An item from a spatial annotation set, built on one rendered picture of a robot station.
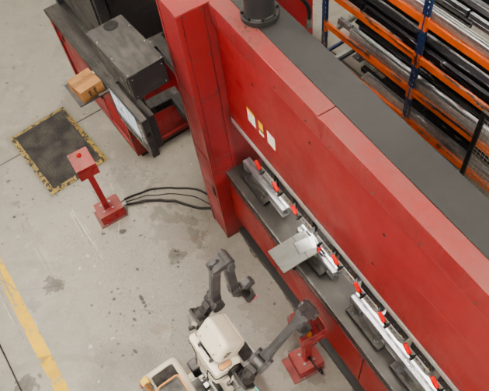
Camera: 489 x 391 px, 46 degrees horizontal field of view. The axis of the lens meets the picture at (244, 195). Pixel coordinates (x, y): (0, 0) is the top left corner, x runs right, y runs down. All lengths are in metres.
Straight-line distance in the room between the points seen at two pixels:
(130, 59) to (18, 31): 3.93
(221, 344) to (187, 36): 1.60
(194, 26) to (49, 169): 2.90
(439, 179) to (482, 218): 0.22
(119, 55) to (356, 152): 1.65
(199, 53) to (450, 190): 1.61
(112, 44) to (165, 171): 2.01
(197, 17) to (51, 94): 3.43
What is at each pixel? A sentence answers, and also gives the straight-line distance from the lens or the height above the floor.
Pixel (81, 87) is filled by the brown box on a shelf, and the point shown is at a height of 1.10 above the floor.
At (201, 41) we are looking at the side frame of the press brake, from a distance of 3.25.
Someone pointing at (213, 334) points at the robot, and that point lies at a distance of 3.04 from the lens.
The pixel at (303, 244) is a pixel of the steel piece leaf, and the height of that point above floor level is 1.00.
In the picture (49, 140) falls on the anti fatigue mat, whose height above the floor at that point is 0.02.
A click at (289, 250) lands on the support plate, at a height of 1.00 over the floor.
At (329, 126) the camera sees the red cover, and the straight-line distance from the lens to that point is 2.49.
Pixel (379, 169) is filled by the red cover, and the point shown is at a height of 2.30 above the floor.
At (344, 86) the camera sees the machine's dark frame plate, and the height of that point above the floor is 2.30.
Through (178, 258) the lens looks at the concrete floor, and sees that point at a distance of 4.84.
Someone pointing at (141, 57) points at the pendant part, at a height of 1.95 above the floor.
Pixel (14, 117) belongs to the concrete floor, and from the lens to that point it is 6.32.
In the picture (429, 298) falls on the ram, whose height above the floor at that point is 1.86.
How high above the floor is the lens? 4.21
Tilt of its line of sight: 56 degrees down
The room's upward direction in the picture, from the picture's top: 10 degrees counter-clockwise
